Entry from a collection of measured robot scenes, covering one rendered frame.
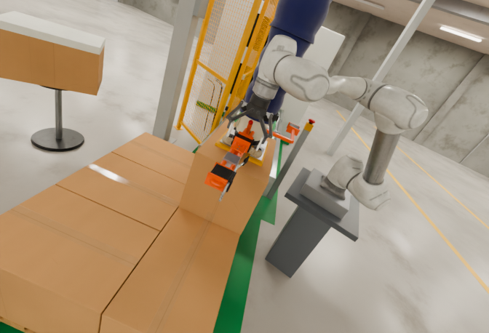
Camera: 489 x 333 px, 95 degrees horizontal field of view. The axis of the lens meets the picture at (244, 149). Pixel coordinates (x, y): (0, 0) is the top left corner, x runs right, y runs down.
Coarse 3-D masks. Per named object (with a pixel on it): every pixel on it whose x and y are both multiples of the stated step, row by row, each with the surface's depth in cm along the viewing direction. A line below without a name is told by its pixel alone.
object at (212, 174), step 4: (216, 164) 82; (220, 164) 83; (216, 168) 80; (220, 168) 81; (224, 168) 82; (228, 168) 83; (208, 172) 76; (212, 172) 77; (216, 172) 78; (220, 172) 79; (224, 172) 80; (228, 172) 81; (232, 172) 82; (208, 176) 77; (212, 176) 76; (216, 176) 76; (220, 176) 77; (224, 176) 78; (228, 176) 79; (208, 180) 78; (220, 180) 76; (224, 180) 76; (208, 184) 78; (224, 184) 77; (216, 188) 78; (220, 188) 78
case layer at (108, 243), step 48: (144, 144) 171; (48, 192) 110; (96, 192) 120; (144, 192) 132; (0, 240) 86; (48, 240) 92; (96, 240) 99; (144, 240) 107; (192, 240) 116; (0, 288) 86; (48, 288) 79; (96, 288) 84; (144, 288) 90; (192, 288) 97
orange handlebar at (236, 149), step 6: (252, 132) 124; (294, 132) 151; (282, 138) 137; (288, 138) 137; (234, 144) 103; (234, 150) 101; (240, 150) 101; (240, 156) 97; (222, 162) 88; (234, 168) 88; (210, 180) 77; (216, 180) 77; (216, 186) 76; (222, 186) 76
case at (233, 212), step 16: (224, 128) 150; (208, 144) 124; (272, 144) 157; (208, 160) 114; (240, 160) 122; (272, 160) 136; (192, 176) 120; (240, 176) 114; (256, 176) 114; (192, 192) 124; (208, 192) 122; (240, 192) 118; (256, 192) 116; (192, 208) 129; (208, 208) 127; (224, 208) 124; (240, 208) 122; (224, 224) 129; (240, 224) 127
